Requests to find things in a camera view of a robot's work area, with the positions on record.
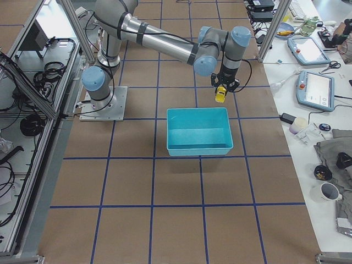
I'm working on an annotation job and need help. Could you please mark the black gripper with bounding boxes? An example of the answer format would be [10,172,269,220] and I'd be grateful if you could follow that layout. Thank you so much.
[211,73,240,92]

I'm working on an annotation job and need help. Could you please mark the yellow toy beetle car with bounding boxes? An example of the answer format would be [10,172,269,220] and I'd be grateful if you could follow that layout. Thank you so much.
[214,86,227,103]

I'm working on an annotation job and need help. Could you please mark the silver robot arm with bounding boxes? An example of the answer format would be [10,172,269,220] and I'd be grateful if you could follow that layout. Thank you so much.
[82,1,251,109]

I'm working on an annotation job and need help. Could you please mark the teal plastic bin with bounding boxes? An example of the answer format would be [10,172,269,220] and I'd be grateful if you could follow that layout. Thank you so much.
[167,107,234,156]

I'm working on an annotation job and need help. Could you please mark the black power adapter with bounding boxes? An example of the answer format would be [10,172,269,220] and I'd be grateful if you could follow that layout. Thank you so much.
[279,113,296,125]

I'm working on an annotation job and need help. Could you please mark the blue bowl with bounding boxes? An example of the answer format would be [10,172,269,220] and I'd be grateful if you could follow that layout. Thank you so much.
[275,22,295,40]

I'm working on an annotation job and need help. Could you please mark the teach pendant far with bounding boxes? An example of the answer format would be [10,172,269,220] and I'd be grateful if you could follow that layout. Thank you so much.
[287,37,331,65]

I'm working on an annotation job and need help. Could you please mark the teach pendant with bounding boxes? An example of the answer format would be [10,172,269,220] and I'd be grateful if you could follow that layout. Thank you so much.
[296,70,335,112]
[287,37,331,65]

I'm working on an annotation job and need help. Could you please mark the teach pendant near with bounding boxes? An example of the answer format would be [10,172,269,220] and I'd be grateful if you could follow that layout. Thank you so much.
[296,70,335,112]

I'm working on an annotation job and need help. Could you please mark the black scissors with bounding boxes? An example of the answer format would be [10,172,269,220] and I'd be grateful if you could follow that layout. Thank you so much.
[319,60,342,74]

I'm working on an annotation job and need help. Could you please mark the grey cloth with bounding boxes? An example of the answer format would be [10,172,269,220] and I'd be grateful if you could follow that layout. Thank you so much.
[314,129,351,237]

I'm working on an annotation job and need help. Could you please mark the small black bowl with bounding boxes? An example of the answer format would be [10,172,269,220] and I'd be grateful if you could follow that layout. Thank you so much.
[313,165,332,181]

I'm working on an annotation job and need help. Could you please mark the white mug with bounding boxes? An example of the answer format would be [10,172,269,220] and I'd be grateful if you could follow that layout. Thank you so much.
[310,182,342,203]

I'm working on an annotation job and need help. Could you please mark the brown paper table mat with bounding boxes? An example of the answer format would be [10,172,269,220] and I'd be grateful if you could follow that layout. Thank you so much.
[38,0,322,264]

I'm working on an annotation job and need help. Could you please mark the aluminium frame post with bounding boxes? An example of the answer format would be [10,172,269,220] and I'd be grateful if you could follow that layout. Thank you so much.
[257,0,291,62]

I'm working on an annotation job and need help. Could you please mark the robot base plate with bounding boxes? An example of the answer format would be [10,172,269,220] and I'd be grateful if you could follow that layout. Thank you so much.
[79,86,128,122]

